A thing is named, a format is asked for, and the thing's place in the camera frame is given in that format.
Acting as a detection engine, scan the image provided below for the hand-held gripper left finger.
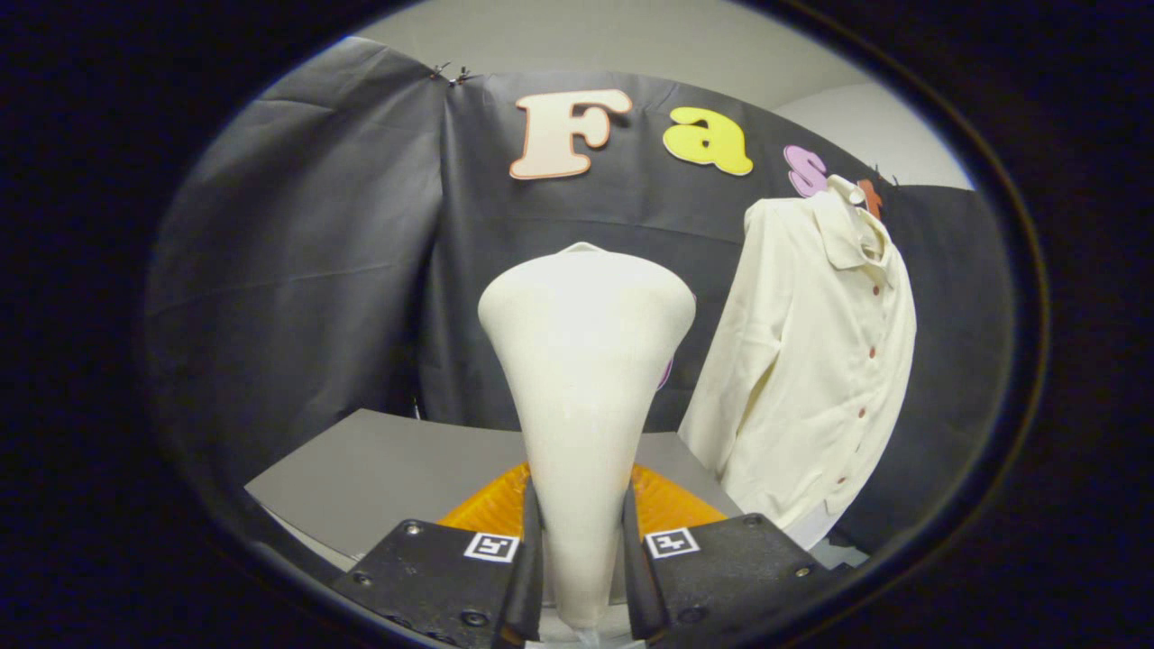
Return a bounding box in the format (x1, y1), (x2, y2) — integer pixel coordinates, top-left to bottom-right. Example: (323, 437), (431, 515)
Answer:
(329, 462), (545, 649)

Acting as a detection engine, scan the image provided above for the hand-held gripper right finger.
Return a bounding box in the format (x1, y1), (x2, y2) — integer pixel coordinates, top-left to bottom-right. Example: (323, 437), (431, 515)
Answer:
(620, 462), (854, 646)

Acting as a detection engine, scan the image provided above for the cream button-up shirt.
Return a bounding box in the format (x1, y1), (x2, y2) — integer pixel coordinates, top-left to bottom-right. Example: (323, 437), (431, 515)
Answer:
(678, 176), (918, 535)

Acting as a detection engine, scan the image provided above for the cream garment steamer head with hose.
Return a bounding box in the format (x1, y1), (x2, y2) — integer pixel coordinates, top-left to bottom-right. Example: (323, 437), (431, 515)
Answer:
(478, 242), (697, 632)

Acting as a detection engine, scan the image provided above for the grey and beige drawer cabinet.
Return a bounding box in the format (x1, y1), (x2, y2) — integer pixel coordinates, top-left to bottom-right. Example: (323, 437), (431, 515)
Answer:
(245, 408), (745, 578)

